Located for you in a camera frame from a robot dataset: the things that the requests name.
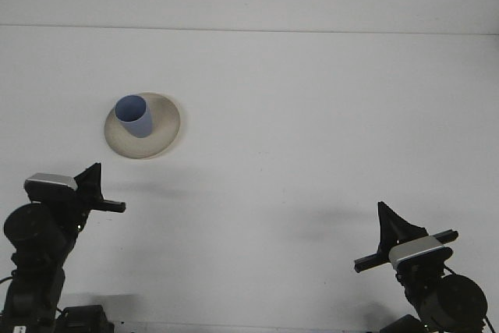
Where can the pale blue cup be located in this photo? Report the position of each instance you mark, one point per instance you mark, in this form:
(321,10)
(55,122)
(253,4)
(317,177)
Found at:
(134,118)

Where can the pale round plate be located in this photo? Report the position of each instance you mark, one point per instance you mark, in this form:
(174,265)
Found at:
(163,134)

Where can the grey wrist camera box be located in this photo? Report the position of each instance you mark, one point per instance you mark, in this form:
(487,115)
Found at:
(48,181)
(415,247)

